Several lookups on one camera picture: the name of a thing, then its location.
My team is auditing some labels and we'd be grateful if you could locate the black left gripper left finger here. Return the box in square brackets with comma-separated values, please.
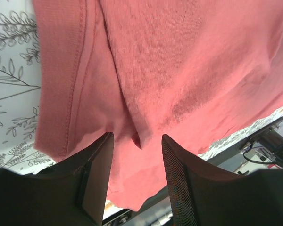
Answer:
[0, 132, 114, 226]

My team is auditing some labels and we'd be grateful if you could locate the floral patterned table mat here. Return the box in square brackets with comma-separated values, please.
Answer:
[0, 0, 283, 209]

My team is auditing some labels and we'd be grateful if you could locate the salmon pink t shirt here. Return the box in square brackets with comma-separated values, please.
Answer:
[32, 0, 283, 211]

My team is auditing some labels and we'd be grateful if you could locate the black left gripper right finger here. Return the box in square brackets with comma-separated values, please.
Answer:
[162, 134, 283, 226]

